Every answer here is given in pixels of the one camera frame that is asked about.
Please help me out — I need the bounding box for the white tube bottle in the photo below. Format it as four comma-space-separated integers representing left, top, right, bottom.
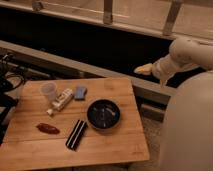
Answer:
47, 88, 73, 116

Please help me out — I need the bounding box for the dark ceramic bowl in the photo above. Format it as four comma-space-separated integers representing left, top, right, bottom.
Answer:
87, 99, 121, 130

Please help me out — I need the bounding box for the metal railing frame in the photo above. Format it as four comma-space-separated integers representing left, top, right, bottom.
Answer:
0, 0, 213, 43

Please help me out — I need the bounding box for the clear plastic cup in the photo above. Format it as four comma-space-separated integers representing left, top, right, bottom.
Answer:
40, 82, 57, 102

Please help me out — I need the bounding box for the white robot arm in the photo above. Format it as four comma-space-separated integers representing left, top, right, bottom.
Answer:
135, 38, 213, 171

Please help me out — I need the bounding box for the blue sponge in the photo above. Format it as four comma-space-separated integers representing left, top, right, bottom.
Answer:
74, 86, 87, 100

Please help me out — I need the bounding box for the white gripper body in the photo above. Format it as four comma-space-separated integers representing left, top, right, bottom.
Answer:
152, 57, 177, 81

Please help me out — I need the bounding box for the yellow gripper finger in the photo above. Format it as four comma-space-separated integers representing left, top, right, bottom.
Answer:
134, 63, 152, 75

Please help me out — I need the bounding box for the black cables and equipment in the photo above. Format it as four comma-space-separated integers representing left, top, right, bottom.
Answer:
0, 53, 28, 144

